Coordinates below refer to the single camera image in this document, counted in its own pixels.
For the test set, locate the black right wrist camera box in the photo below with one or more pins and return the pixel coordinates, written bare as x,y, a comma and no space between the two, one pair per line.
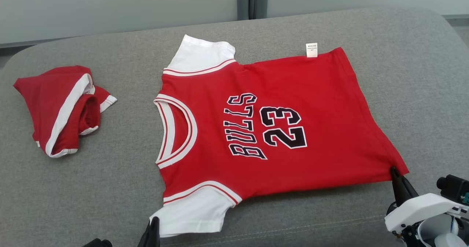
454,186

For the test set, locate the teal right camera connector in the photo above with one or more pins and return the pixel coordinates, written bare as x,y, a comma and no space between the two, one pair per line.
466,198

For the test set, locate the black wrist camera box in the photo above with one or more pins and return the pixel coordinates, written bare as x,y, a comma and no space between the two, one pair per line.
97,243
454,186

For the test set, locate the red shorts with white trim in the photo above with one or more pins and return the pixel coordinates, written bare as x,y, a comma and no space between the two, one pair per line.
47,100

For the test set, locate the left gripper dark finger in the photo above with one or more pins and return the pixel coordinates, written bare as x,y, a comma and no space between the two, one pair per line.
155,232
143,239

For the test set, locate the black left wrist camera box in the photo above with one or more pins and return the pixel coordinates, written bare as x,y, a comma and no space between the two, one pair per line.
97,243

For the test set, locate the red Bulls 23 jersey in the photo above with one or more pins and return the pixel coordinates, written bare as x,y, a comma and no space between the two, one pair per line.
311,93

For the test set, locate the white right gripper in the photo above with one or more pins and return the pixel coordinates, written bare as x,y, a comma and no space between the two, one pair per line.
421,208

